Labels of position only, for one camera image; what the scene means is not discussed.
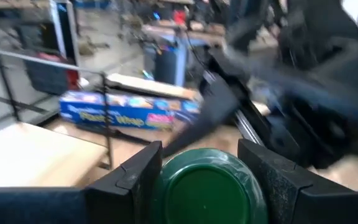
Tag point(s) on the green-cap spice jar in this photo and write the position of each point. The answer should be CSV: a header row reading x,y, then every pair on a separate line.
x,y
208,193

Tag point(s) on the black and red tool crate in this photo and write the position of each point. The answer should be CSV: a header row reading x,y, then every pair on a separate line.
x,y
48,77

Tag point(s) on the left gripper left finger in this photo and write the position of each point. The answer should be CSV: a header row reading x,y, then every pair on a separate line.
x,y
73,205

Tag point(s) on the white tower device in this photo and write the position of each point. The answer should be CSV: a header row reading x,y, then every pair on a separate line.
x,y
63,28

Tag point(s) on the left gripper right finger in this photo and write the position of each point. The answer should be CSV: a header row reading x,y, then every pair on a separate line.
x,y
306,205

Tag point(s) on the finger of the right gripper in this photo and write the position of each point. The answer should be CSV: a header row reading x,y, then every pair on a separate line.
x,y
210,115

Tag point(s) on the blue plastic wrap box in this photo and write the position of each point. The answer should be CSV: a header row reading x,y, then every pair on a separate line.
x,y
120,116

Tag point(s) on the small red object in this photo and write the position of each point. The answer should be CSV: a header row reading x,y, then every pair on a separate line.
x,y
179,17

